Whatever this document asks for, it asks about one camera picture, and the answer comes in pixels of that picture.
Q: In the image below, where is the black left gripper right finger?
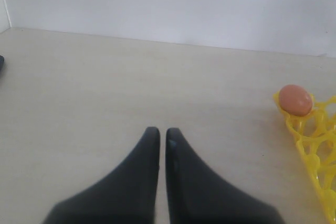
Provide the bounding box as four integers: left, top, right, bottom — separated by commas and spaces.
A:
165, 128, 284, 223

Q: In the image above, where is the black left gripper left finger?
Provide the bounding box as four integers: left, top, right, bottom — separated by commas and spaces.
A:
44, 127, 160, 223

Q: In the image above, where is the yellow plastic egg tray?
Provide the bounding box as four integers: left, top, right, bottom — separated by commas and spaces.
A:
273, 92, 335, 223

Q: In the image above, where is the dark cloth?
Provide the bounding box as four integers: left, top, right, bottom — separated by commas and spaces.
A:
0, 56, 5, 72

